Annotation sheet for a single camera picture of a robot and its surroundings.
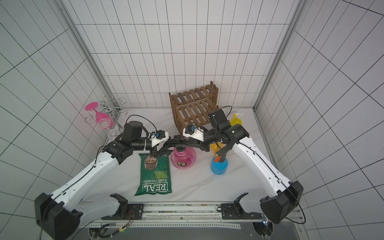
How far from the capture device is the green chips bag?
0.78 metres

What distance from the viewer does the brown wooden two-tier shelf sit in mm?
910

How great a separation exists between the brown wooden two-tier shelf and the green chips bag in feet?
0.85
